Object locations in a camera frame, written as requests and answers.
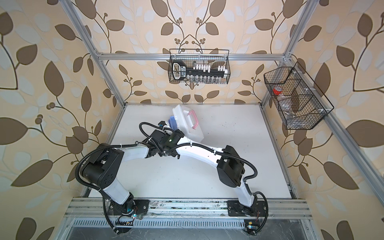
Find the white blue plastic toolbox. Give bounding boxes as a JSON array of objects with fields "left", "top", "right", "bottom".
[{"left": 169, "top": 105, "right": 204, "bottom": 143}]

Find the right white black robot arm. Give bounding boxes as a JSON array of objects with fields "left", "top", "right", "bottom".
[{"left": 155, "top": 130, "right": 269, "bottom": 236}]

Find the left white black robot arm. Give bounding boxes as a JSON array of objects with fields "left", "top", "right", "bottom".
[{"left": 75, "top": 121, "right": 174, "bottom": 235}]

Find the black socket set holder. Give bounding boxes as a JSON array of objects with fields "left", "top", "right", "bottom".
[{"left": 169, "top": 60, "right": 230, "bottom": 82}]

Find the red capped clear bottle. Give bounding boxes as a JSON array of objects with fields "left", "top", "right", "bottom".
[{"left": 273, "top": 86, "right": 288, "bottom": 101}]

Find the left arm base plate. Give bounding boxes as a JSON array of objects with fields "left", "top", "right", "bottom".
[{"left": 111, "top": 199, "right": 150, "bottom": 216}]

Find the back black wire basket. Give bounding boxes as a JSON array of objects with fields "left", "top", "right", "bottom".
[{"left": 168, "top": 48, "right": 231, "bottom": 85}]

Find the black wire basket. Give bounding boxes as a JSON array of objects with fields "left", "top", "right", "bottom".
[
  {"left": 168, "top": 48, "right": 231, "bottom": 85},
  {"left": 264, "top": 63, "right": 334, "bottom": 130}
]

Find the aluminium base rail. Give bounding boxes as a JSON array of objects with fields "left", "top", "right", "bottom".
[{"left": 64, "top": 197, "right": 313, "bottom": 220}]

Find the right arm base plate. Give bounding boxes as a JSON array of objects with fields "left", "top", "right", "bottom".
[{"left": 227, "top": 200, "right": 267, "bottom": 217}]

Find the right black wire basket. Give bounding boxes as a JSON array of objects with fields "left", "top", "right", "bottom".
[{"left": 264, "top": 63, "right": 334, "bottom": 130}]

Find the aluminium frame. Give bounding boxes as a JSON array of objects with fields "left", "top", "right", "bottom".
[{"left": 60, "top": 1, "right": 384, "bottom": 203}]

